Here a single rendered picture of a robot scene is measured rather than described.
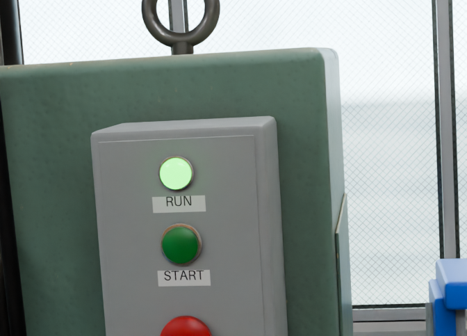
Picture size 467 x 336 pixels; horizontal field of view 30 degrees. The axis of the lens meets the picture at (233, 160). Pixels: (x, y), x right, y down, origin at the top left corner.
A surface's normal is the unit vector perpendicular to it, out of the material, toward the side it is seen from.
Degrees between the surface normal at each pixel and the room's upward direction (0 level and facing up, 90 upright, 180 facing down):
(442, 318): 90
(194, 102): 90
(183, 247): 91
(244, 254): 90
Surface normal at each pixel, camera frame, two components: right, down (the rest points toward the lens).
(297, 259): -0.16, 0.12
